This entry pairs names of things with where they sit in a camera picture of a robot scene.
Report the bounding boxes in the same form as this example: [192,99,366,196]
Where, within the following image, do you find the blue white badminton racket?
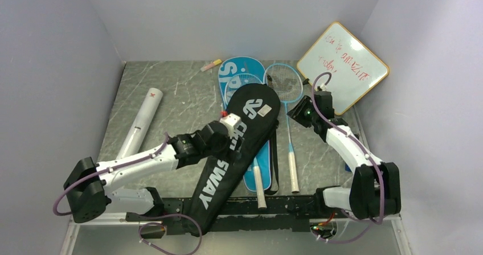
[264,63,303,194]

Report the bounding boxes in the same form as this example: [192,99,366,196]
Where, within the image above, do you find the black racket cover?
[183,84,281,237]

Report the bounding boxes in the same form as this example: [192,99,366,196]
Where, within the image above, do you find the white shuttlecock tube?
[116,88,163,159]

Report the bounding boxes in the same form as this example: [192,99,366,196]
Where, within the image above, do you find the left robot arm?
[62,113,242,223]

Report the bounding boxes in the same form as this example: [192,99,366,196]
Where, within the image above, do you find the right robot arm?
[288,91,402,219]

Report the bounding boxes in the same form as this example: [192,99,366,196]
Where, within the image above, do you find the white dry erase board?
[297,22,390,115]

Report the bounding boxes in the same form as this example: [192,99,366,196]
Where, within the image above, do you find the blue racket cover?
[218,56,272,192]

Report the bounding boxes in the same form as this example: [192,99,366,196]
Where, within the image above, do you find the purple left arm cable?
[52,131,203,255]

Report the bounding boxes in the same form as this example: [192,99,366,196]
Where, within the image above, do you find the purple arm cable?
[52,131,203,255]
[310,72,386,244]

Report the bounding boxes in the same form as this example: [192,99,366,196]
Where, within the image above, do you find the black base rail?
[125,195,345,237]

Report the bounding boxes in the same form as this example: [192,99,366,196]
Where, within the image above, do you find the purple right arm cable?
[310,72,386,244]

